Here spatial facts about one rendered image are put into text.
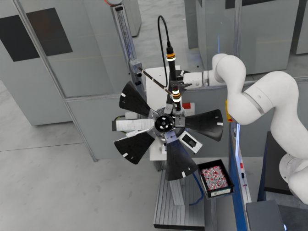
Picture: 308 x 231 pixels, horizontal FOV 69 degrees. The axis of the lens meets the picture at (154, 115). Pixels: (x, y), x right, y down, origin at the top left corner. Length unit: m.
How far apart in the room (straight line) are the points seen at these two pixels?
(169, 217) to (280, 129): 1.63
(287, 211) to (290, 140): 0.64
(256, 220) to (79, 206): 2.10
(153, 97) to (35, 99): 2.58
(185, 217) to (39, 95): 2.75
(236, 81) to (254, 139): 1.79
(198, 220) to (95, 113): 1.47
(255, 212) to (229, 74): 0.52
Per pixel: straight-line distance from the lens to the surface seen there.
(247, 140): 2.57
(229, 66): 0.84
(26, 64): 3.66
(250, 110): 0.79
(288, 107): 0.84
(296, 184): 1.00
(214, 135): 1.38
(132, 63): 1.80
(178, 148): 1.45
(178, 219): 2.27
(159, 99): 1.68
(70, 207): 2.81
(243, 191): 1.49
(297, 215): 1.46
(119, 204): 2.58
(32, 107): 4.07
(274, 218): 0.97
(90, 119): 2.58
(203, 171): 1.58
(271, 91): 0.80
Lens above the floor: 2.08
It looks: 36 degrees down
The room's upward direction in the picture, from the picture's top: 13 degrees counter-clockwise
